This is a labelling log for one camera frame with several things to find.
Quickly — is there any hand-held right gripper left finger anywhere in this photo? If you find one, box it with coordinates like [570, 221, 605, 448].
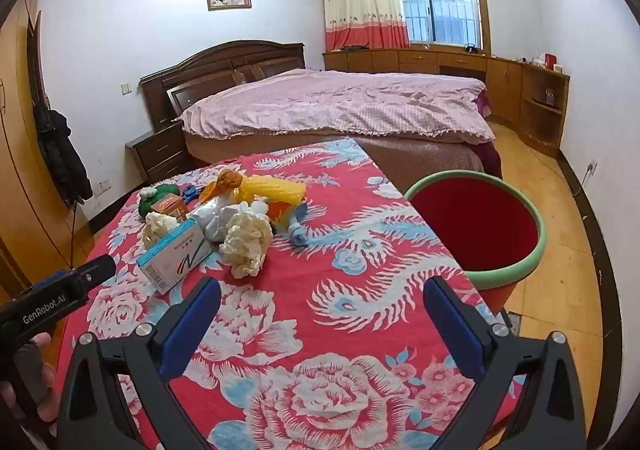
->
[57, 275, 223, 450]

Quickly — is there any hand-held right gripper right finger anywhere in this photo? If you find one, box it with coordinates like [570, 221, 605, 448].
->
[422, 275, 588, 450]

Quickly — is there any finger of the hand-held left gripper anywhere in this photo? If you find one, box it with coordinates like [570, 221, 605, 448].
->
[60, 254, 117, 303]

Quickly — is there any blue and white carton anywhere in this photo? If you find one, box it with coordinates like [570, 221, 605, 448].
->
[136, 219, 213, 295]

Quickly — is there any small white tissue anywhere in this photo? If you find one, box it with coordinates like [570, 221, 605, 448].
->
[141, 211, 180, 248]

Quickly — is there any small orange box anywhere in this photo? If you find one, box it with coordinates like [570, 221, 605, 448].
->
[149, 196, 187, 222]

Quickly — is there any large white tissue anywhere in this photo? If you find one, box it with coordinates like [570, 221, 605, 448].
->
[219, 210, 275, 279]

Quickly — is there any white cloth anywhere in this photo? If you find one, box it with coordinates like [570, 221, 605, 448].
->
[187, 197, 241, 243]

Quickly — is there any red bin with green rim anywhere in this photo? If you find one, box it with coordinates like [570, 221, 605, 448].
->
[402, 169, 547, 312]

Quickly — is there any orange plastic wrapper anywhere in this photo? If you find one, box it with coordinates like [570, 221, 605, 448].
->
[199, 169, 247, 205]

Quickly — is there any person's left hand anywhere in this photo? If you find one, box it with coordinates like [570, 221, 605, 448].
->
[0, 333, 58, 426]

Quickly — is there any green toy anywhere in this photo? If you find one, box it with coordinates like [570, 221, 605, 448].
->
[138, 183, 182, 220]

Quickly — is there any black jacket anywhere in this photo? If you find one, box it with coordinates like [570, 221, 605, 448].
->
[35, 105, 94, 206]

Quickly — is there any red floral tablecloth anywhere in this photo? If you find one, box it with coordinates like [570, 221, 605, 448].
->
[52, 137, 526, 450]

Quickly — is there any dark wooden nightstand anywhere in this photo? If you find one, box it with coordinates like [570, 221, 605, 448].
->
[125, 120, 193, 186]

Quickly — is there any wooden wardrobe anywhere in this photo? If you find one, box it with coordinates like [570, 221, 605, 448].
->
[0, 0, 96, 291]

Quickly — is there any maroon blanket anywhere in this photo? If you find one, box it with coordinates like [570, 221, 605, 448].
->
[470, 89, 504, 179]

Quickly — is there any brown mattress cover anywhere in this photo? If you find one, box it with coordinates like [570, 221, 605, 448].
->
[182, 127, 501, 181]

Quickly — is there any wooden corner shelf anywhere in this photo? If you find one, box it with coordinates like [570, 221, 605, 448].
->
[517, 61, 571, 159]

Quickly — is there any pink quilt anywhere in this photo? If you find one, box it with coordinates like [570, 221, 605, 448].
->
[178, 69, 497, 145]

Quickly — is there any long wooden cabinet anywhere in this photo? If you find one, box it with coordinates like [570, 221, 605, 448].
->
[322, 48, 523, 126]

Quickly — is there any barred window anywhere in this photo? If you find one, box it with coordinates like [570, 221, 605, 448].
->
[395, 0, 486, 48]

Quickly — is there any cream and red curtain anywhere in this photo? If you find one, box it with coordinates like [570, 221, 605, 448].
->
[320, 0, 412, 51]

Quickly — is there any dark wooden bed frame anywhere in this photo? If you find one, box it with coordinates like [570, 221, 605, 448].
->
[138, 41, 307, 131]

